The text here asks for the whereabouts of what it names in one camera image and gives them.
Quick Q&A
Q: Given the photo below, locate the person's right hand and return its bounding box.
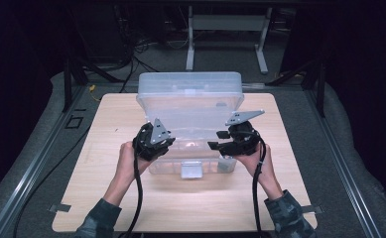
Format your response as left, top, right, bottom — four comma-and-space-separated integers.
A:
234, 144, 276, 186

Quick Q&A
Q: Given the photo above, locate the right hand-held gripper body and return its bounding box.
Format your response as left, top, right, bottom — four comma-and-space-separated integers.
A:
219, 109, 266, 157

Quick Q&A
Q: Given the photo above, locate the black stand leg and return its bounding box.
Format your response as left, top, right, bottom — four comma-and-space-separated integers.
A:
268, 58, 327, 117
62, 54, 89, 114

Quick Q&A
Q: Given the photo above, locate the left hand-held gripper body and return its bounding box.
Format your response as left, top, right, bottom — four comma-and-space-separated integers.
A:
132, 118, 177, 163

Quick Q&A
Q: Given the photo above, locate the right hand-held gripper black cable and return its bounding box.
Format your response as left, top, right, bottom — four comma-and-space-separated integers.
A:
251, 138, 268, 238

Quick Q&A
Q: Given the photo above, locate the black tape square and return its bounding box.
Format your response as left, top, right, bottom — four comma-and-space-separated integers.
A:
64, 114, 84, 130

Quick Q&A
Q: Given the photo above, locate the person's left hand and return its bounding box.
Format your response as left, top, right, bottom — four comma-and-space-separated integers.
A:
118, 141, 153, 186

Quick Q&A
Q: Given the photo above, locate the bundle of black cables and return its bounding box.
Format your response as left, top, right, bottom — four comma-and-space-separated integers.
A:
112, 4, 160, 94

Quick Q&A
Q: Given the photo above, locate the hand-held gripper black cable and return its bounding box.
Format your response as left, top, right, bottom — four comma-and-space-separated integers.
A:
251, 138, 268, 238
122, 153, 145, 238

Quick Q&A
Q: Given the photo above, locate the long black floor cable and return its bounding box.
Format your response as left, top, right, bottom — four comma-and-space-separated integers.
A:
12, 125, 93, 238

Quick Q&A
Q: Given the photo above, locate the grey tape strip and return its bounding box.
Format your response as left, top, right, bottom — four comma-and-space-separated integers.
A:
48, 202, 72, 213
301, 204, 324, 215

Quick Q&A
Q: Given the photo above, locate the grey metal stand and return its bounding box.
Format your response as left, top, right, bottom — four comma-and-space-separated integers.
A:
185, 5, 274, 75

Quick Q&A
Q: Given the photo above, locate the aluminium floor rail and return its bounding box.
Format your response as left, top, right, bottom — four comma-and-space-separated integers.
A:
303, 88, 384, 238
0, 84, 93, 238

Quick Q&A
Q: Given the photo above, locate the clear plastic storage box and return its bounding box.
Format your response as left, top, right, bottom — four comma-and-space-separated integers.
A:
147, 137, 238, 180
136, 71, 245, 142

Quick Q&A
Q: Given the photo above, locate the left hand-held gripper black cable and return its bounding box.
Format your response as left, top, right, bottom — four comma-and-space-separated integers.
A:
122, 153, 145, 238

